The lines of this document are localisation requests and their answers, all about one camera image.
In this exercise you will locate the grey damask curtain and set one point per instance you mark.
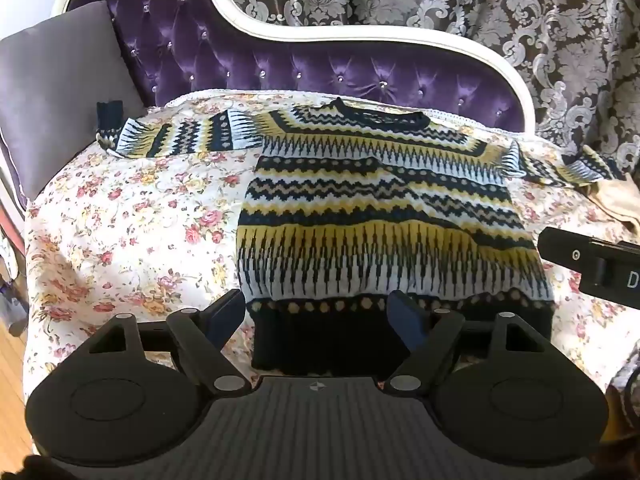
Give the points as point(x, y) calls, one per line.
point(525, 15)

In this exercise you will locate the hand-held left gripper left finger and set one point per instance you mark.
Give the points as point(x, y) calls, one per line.
point(228, 311)

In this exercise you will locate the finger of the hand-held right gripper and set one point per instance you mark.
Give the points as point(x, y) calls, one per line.
point(562, 250)

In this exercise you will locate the yellow navy patterned knit sweater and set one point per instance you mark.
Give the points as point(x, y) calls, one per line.
point(385, 240)

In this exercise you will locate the grey cushion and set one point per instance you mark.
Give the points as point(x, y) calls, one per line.
point(60, 90)

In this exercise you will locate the purple tufted sofa backrest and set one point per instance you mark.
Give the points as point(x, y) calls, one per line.
point(280, 55)

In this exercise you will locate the floral blanket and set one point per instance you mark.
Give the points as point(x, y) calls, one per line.
point(140, 240)

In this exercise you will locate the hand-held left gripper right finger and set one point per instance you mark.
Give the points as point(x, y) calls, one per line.
point(404, 321)

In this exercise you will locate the beige cloth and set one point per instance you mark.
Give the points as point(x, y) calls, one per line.
point(617, 207)

